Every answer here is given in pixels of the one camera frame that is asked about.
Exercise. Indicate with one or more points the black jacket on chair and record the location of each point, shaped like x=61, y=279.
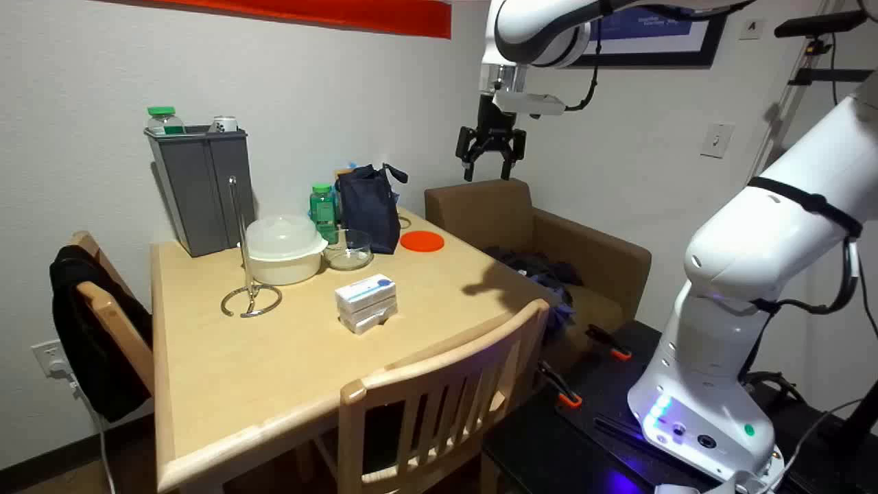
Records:
x=102, y=370

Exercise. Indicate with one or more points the white test box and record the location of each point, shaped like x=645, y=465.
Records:
x=357, y=295
x=372, y=317

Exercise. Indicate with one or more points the red wall banner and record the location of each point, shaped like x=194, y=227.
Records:
x=402, y=16

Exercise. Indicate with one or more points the brown armchair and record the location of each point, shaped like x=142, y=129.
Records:
x=504, y=215

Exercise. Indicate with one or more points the wooden chair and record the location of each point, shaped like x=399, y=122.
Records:
x=110, y=314
x=410, y=426

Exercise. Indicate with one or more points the far wooden chair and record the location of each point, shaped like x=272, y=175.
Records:
x=110, y=314

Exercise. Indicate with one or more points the green plastic bottle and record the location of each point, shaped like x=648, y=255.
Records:
x=323, y=211

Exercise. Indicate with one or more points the dark navy bag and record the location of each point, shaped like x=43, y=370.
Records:
x=369, y=203

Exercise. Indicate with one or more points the white lidded bowl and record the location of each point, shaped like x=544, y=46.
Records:
x=283, y=249

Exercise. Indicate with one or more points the orange handled clamp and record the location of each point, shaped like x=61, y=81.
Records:
x=567, y=392

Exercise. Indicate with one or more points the orange round disc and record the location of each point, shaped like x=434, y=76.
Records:
x=421, y=240

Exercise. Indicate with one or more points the green capped jar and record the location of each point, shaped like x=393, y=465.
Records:
x=162, y=122

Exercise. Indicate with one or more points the wooden table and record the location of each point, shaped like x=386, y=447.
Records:
x=232, y=392

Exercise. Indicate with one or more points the framed wall picture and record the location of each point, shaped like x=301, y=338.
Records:
x=642, y=39

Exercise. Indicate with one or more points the clothes pile on armchair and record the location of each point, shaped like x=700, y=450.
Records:
x=556, y=274

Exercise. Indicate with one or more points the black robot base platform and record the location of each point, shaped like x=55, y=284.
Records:
x=597, y=447

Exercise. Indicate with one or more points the clear glass bowl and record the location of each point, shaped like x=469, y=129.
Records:
x=351, y=249

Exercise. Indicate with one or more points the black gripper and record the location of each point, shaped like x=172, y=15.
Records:
x=495, y=133

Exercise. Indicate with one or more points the wall power outlet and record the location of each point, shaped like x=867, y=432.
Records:
x=51, y=359

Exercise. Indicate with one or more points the near wooden chair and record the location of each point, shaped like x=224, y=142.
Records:
x=410, y=426

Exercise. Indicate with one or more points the black camera tripod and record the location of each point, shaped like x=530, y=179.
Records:
x=815, y=63

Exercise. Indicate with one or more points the wall light switch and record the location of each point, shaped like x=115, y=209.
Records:
x=716, y=140

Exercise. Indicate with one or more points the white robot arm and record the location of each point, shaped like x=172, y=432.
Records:
x=815, y=194

